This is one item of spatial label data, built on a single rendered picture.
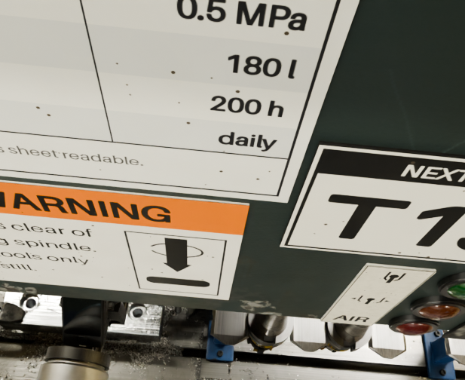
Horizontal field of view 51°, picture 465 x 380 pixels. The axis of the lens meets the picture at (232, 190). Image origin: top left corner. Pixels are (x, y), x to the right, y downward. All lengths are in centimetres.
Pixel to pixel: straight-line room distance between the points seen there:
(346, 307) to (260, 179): 13
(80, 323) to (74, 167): 42
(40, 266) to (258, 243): 11
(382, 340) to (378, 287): 50
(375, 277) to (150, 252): 10
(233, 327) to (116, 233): 51
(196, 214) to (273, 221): 3
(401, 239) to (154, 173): 10
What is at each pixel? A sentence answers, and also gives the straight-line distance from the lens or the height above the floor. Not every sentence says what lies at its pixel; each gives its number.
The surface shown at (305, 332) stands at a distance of 71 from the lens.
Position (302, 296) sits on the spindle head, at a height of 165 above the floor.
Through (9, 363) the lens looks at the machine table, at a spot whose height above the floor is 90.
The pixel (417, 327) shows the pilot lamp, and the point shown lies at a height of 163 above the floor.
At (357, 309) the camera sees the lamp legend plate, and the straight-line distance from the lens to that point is 27.
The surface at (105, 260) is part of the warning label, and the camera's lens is 23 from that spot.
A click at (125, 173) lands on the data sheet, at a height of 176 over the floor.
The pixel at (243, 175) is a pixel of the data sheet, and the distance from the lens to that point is 15.
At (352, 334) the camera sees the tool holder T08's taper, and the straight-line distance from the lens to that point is 69.
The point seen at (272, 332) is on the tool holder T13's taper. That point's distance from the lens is 68.
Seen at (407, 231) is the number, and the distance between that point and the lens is 19.
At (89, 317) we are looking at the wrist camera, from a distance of 57.
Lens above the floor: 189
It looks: 59 degrees down
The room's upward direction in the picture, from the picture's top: 8 degrees clockwise
